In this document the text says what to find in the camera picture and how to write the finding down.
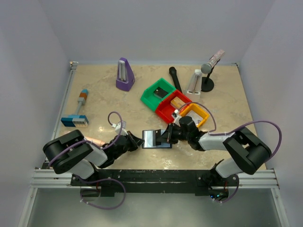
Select blue card holder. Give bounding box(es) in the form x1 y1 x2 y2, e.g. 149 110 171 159
142 129 172 149

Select black VIP credit card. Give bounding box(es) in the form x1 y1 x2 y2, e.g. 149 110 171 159
142 130 161 149

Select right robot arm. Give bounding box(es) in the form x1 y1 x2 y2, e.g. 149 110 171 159
153 116 272 180

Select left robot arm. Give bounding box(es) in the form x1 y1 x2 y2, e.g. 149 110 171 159
43 130 144 179

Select cards in orange bin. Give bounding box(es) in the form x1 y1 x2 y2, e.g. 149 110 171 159
187 111 203 126

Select tan card in red bin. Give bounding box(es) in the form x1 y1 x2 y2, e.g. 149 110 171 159
170 96 185 109

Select black card in green bin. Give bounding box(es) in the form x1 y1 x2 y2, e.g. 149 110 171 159
153 87 168 99

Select orange bin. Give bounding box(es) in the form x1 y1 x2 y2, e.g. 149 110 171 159
178 102 210 128

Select pink cylinder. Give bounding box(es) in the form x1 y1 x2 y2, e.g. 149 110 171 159
84 136 105 147

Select red bin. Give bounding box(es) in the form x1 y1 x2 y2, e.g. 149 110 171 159
155 90 191 123

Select green bin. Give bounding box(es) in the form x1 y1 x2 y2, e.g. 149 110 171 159
141 78 176 112

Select clear metronome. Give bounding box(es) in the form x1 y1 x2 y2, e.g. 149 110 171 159
186 69 202 96

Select black microphone stand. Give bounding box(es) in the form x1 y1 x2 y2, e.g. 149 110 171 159
201 60 214 92

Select blue grey toy tool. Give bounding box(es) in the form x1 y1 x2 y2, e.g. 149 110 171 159
61 89 89 128

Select black microphone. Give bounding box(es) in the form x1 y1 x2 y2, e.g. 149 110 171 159
169 67 182 93

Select silver microphone on stand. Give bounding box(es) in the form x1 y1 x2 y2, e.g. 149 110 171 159
201 49 225 74

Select purple metronome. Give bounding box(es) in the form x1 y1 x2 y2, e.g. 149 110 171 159
116 57 135 92

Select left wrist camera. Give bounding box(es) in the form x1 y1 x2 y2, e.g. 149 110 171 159
111 121 128 136

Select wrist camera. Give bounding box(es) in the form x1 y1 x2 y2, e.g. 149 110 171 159
172 109 182 126
111 121 128 136

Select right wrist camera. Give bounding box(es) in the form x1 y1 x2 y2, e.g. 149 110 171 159
172 109 182 126

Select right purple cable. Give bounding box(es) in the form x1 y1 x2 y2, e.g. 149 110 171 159
176 102 283 164

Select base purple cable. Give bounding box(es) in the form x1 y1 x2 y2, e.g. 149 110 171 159
80 178 126 210

